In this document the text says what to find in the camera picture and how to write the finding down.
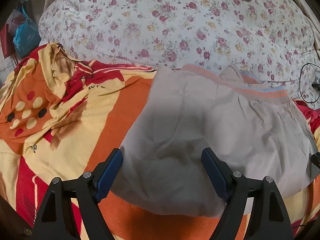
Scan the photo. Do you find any red hanging bag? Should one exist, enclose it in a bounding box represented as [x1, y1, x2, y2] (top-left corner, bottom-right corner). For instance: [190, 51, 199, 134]
[0, 23, 15, 59]

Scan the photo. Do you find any beige jacket with striped cuffs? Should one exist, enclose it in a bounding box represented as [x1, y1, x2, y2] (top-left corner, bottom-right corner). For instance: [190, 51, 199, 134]
[111, 65, 319, 218]

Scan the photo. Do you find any floral white quilt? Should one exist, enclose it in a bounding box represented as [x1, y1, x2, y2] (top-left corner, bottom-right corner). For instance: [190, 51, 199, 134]
[39, 0, 319, 106]

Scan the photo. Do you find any black cable loop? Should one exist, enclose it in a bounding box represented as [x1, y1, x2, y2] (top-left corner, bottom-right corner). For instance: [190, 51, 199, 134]
[299, 62, 320, 104]

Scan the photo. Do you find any orange red cartoon blanket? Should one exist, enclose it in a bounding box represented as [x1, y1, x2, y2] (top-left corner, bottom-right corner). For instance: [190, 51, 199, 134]
[1, 43, 319, 239]

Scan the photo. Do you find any blue plastic bag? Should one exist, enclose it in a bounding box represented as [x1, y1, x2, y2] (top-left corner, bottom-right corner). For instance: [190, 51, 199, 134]
[13, 3, 41, 59]

